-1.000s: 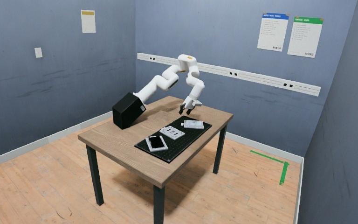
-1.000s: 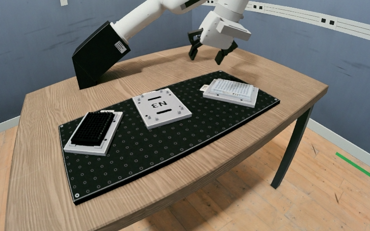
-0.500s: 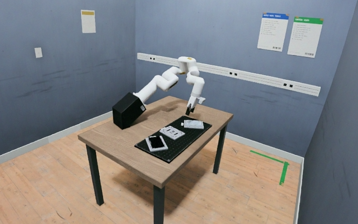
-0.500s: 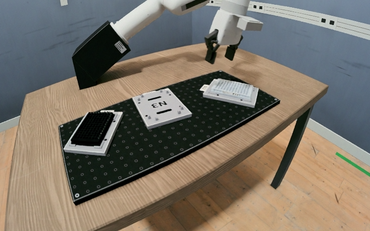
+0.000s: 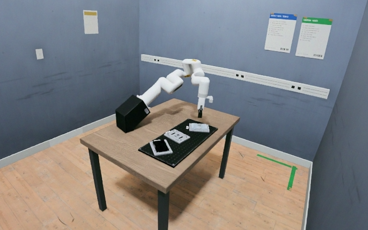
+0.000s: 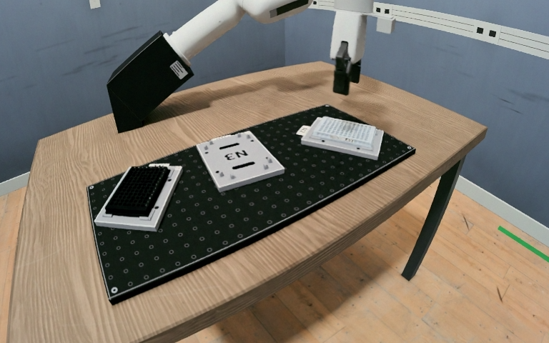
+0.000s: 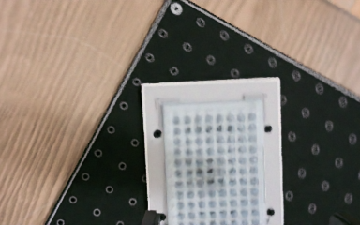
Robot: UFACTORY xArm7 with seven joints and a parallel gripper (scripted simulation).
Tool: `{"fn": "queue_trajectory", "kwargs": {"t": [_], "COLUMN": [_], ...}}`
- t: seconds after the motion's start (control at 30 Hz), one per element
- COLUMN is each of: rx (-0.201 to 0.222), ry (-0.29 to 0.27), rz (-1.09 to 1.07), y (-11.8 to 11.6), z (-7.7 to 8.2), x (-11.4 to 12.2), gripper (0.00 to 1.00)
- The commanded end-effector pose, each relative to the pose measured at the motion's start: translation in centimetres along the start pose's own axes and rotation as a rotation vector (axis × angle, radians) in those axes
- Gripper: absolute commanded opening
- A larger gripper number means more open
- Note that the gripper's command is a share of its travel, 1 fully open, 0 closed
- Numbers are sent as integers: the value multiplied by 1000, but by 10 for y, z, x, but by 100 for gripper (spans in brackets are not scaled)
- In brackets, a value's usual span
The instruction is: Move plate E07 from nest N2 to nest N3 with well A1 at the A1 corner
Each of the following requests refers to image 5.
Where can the black dotted mat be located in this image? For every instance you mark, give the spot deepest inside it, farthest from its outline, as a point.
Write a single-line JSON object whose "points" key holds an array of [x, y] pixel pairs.
{"points": [[182, 150]]}

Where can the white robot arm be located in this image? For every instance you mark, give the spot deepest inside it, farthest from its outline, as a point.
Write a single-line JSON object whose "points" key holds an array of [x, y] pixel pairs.
{"points": [[170, 84]]}

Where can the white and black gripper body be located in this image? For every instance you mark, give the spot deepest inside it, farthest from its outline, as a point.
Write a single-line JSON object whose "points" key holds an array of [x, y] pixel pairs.
{"points": [[201, 101]]}

